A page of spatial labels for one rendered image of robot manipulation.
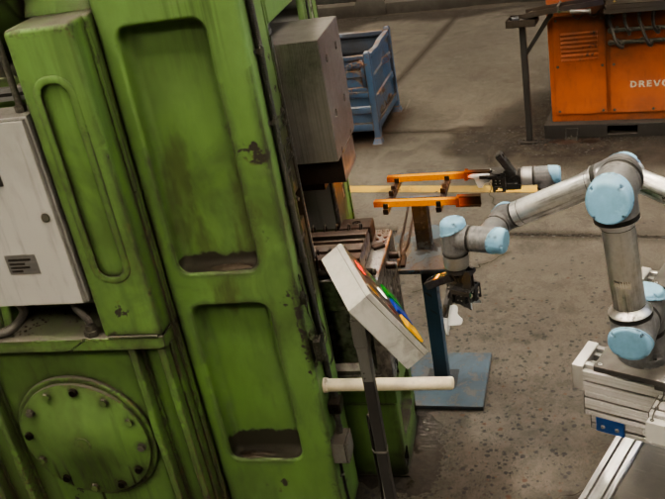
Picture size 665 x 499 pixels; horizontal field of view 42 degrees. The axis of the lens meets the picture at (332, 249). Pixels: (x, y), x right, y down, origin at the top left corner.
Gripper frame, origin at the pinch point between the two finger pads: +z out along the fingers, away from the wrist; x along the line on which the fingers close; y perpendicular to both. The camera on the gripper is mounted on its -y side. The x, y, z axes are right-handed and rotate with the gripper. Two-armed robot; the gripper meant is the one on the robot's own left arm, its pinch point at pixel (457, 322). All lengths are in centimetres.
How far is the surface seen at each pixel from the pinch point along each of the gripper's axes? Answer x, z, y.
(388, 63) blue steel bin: 383, 50, -279
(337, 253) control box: -13.4, -25.5, -30.8
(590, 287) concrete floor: 175, 93, -30
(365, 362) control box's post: -22.0, 6.1, -20.5
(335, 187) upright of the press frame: 46, -15, -76
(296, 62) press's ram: 10, -77, -53
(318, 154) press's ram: 10, -46, -52
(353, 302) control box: -33.1, -24.0, -11.5
